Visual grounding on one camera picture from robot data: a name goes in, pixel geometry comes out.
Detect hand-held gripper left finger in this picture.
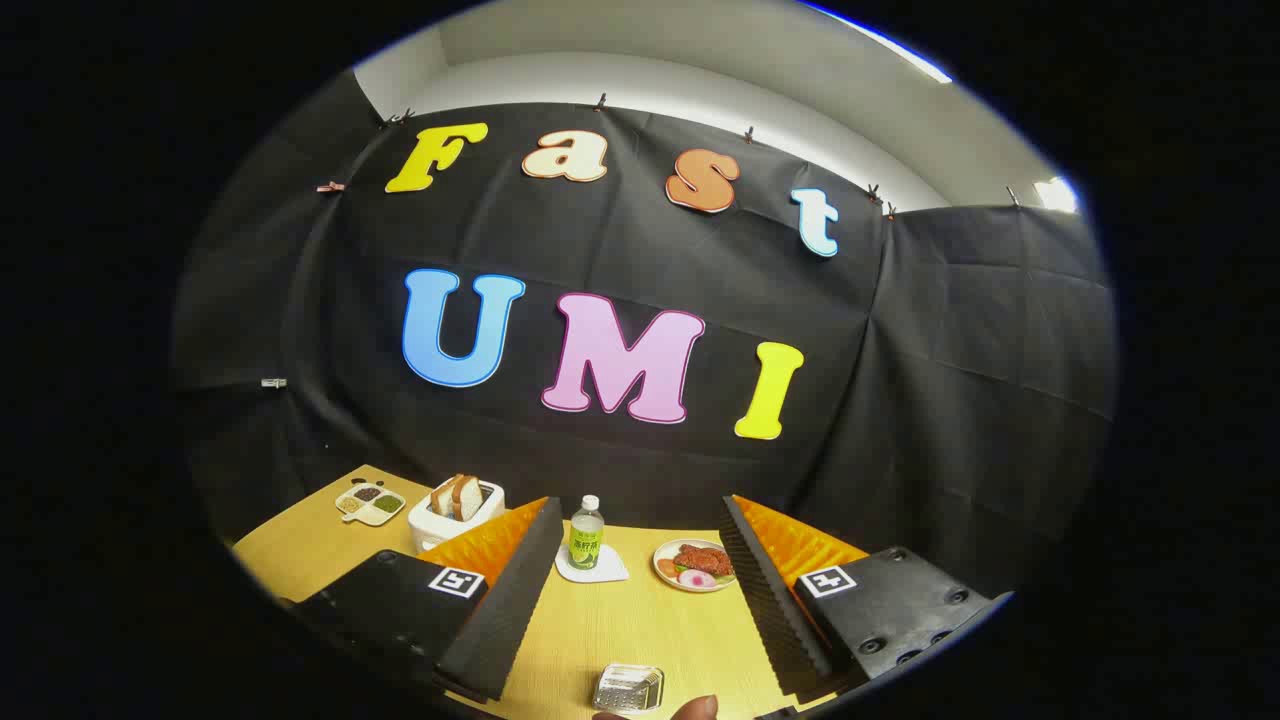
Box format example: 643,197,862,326
285,495,566,706

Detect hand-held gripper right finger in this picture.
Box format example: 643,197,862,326
720,494,1001,706

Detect white food plate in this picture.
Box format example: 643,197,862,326
652,539,738,594

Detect fried meat pieces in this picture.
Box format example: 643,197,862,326
675,543,734,576

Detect green label drink bottle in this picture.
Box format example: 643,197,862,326
568,494,606,571

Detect white coaster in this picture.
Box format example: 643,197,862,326
555,543,630,584

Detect white toaster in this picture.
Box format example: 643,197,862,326
408,478,506,553

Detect white divided condiment dish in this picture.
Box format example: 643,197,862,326
335,482,407,527

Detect metal wire cutlery basket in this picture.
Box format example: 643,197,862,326
592,663,666,714

